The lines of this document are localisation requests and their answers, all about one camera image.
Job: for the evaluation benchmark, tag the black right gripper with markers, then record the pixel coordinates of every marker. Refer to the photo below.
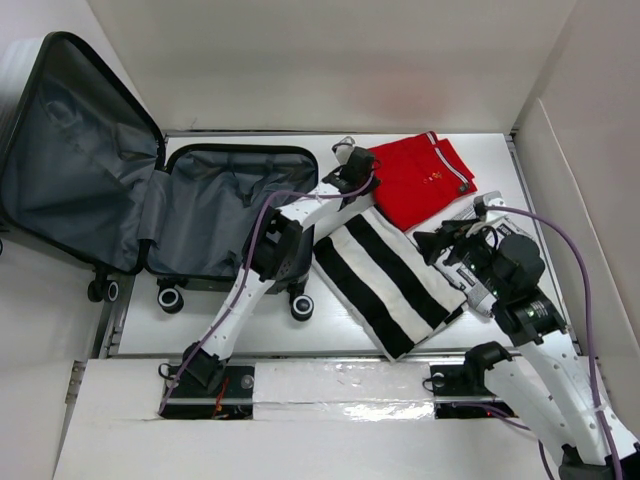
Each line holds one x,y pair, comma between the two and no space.
451,233

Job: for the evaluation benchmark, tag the red shorts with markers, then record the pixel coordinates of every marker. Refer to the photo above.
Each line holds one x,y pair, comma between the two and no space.
419,177

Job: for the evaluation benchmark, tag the newspaper print cloth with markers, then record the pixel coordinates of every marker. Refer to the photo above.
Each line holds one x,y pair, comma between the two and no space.
461,276

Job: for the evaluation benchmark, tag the black white striped towel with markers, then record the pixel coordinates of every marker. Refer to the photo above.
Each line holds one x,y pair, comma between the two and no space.
379,277

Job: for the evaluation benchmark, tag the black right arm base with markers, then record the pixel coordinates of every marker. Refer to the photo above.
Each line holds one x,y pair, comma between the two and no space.
458,397

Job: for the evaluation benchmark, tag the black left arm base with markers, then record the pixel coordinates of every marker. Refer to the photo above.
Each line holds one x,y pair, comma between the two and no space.
189,400

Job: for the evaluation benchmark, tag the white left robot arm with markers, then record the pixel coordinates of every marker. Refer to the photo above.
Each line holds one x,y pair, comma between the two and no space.
271,248

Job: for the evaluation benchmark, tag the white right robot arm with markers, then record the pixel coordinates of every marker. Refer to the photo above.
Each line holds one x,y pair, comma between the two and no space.
570,417

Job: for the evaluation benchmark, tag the open black suitcase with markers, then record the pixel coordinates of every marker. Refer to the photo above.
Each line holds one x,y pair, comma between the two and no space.
87,170

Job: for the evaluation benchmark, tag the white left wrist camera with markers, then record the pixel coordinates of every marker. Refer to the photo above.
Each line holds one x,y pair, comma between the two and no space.
344,147

